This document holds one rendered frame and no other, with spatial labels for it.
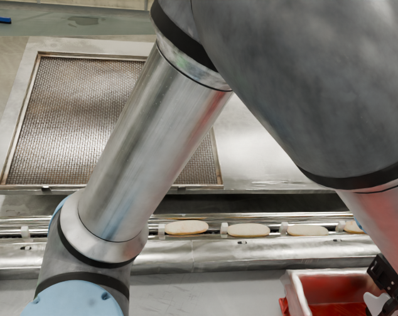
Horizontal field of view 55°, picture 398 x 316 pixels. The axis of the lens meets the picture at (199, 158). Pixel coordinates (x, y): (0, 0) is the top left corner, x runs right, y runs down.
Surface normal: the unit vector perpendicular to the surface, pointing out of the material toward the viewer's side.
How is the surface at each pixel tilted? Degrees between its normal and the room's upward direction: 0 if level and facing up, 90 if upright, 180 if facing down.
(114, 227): 93
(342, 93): 80
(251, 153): 10
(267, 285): 0
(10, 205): 0
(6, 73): 0
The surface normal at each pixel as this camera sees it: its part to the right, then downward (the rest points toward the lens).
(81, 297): 0.09, -0.63
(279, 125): -0.67, 0.65
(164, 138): -0.04, 0.63
